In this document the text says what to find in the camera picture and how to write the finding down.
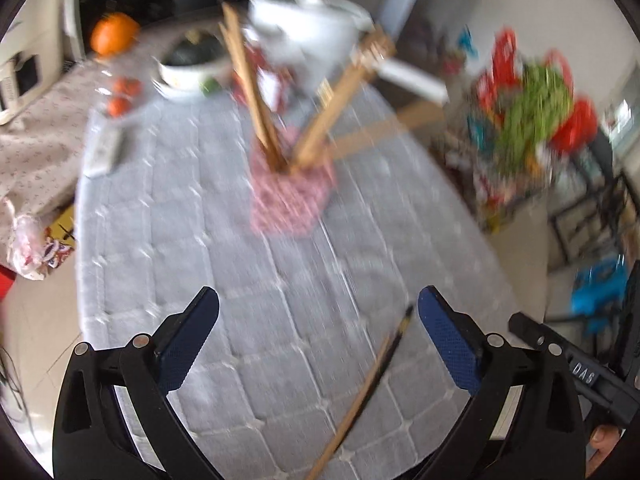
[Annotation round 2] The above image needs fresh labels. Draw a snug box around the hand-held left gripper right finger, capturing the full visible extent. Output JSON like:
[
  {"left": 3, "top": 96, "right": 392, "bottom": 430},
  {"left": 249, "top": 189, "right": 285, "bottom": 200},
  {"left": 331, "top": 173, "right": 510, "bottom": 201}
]
[{"left": 415, "top": 285, "right": 587, "bottom": 480}]

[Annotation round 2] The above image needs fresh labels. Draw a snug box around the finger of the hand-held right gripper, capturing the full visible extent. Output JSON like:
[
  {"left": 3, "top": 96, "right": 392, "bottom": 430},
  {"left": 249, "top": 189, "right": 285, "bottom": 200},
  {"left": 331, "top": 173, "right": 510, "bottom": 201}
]
[{"left": 509, "top": 311, "right": 571, "bottom": 356}]

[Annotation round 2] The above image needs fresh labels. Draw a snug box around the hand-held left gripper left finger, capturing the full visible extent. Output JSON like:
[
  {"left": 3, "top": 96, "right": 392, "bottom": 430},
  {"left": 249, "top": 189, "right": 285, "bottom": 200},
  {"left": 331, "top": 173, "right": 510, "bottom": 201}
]
[{"left": 51, "top": 286, "right": 221, "bottom": 480}]

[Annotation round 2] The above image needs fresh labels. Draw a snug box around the black-tipped single chopstick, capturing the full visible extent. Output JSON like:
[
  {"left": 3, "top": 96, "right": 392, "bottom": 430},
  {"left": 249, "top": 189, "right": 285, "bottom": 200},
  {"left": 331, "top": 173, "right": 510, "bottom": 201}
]
[{"left": 304, "top": 305, "right": 416, "bottom": 480}]

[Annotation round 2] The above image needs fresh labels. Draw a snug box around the wooden brush stand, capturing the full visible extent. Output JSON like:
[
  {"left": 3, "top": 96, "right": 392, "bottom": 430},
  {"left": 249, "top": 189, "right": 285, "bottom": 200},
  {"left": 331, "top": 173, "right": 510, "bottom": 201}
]
[{"left": 217, "top": 2, "right": 446, "bottom": 176}]

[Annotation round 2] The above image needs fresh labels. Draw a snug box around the person's right hand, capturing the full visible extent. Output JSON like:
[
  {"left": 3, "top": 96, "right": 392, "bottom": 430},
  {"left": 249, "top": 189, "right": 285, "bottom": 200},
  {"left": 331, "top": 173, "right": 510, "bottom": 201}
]
[{"left": 590, "top": 424, "right": 625, "bottom": 461}]

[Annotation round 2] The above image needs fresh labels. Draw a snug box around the blue plastic stool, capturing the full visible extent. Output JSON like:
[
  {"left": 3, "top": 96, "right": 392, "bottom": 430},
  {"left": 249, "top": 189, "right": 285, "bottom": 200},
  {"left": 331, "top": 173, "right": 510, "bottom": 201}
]
[{"left": 572, "top": 257, "right": 628, "bottom": 333}]

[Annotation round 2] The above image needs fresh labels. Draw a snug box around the grey checked tablecloth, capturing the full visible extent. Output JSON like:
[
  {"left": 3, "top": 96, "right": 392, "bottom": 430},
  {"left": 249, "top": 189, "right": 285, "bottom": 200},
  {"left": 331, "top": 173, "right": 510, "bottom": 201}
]
[{"left": 75, "top": 77, "right": 521, "bottom": 480}]

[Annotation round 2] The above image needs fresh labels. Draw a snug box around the yellow snack packet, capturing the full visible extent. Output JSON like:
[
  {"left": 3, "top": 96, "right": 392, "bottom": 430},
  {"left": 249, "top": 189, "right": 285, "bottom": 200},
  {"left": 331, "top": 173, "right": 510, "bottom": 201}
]
[{"left": 42, "top": 205, "right": 80, "bottom": 271}]

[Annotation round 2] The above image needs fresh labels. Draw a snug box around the white plastic bag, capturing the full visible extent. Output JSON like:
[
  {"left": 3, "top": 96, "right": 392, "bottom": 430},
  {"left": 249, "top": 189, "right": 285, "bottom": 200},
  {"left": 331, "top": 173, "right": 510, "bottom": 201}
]
[{"left": 5, "top": 212, "right": 51, "bottom": 281}]

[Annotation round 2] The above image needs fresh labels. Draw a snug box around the black chair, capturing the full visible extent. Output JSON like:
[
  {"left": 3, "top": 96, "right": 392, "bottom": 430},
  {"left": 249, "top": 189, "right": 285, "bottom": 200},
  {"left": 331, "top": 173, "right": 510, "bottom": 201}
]
[{"left": 547, "top": 132, "right": 631, "bottom": 263}]

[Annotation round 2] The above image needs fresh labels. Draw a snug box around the white remote control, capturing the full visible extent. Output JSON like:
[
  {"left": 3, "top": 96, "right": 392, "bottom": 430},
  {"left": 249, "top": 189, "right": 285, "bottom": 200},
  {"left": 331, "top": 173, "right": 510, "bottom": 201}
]
[{"left": 85, "top": 130, "right": 126, "bottom": 178}]

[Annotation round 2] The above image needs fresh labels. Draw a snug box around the pile of assorted food packets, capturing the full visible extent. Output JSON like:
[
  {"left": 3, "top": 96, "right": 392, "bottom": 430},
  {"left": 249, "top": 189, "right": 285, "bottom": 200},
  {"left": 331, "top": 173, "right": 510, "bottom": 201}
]
[{"left": 445, "top": 35, "right": 551, "bottom": 231}]

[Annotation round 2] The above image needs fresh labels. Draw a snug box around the large red plastic bag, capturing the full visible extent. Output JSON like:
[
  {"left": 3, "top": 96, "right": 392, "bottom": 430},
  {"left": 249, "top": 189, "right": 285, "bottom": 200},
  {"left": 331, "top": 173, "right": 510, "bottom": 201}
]
[{"left": 547, "top": 50, "right": 599, "bottom": 154}]

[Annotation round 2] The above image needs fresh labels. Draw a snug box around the green leafy herb bunch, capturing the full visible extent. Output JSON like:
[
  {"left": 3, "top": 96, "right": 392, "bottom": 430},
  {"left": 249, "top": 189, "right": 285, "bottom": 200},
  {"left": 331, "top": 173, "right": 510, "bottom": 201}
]
[{"left": 492, "top": 62, "right": 573, "bottom": 176}]

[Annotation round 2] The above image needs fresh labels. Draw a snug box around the bag of small tomatoes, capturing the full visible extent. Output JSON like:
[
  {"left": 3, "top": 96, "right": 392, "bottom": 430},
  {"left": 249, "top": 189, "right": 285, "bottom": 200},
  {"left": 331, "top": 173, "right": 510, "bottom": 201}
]
[{"left": 92, "top": 55, "right": 148, "bottom": 128}]

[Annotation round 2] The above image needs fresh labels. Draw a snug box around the floral tablecloth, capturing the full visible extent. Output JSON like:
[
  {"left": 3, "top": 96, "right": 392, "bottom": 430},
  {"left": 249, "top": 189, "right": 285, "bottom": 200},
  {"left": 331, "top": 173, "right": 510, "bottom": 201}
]
[{"left": 0, "top": 57, "right": 126, "bottom": 221}]

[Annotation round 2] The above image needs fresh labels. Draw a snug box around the white bowl with green knob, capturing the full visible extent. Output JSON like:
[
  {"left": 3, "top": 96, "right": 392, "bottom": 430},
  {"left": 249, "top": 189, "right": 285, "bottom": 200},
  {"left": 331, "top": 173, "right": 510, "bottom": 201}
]
[{"left": 155, "top": 55, "right": 236, "bottom": 103}]

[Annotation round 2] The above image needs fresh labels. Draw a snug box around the labelled jar of red snacks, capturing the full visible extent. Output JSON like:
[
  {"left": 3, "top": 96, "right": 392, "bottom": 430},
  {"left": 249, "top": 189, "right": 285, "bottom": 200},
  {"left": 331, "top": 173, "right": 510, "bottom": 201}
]
[{"left": 252, "top": 50, "right": 301, "bottom": 116}]

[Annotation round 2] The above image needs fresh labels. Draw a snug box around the small red plastic bag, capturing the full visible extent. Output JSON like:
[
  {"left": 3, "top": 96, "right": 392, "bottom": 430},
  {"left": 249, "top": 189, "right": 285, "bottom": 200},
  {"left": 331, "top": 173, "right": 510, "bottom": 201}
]
[{"left": 477, "top": 30, "right": 521, "bottom": 106}]

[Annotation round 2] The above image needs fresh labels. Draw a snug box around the green squash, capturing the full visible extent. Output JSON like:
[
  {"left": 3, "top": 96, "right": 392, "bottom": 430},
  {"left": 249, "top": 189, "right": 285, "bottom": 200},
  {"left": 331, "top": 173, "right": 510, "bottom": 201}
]
[{"left": 167, "top": 30, "right": 226, "bottom": 66}]

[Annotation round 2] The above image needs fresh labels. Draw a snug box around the white kitchen appliance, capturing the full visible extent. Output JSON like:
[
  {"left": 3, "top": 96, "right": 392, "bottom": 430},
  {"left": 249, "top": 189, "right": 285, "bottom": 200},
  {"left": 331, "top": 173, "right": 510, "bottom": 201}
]
[{"left": 0, "top": 25, "right": 86, "bottom": 126}]

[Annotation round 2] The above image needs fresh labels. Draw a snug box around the large orange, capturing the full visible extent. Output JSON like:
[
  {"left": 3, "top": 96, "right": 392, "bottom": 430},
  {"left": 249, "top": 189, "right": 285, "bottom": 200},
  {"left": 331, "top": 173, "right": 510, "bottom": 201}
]
[{"left": 90, "top": 12, "right": 141, "bottom": 57}]

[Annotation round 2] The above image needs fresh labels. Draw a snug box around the white electric pot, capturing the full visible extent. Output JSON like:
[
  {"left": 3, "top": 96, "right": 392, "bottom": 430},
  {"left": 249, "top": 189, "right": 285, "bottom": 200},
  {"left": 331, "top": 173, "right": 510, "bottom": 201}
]
[{"left": 245, "top": 0, "right": 451, "bottom": 106}]

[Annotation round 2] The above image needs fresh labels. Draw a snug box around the white pot lid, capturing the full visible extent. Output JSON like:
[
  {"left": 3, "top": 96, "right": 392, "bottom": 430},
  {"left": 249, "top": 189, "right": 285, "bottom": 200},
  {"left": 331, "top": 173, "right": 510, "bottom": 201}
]
[{"left": 247, "top": 0, "right": 373, "bottom": 26}]

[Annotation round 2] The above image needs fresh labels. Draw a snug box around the black wire basket rack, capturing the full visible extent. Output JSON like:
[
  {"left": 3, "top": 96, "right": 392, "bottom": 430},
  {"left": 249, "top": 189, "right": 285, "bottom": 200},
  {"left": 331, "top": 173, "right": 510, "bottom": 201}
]
[{"left": 440, "top": 30, "right": 626, "bottom": 236}]

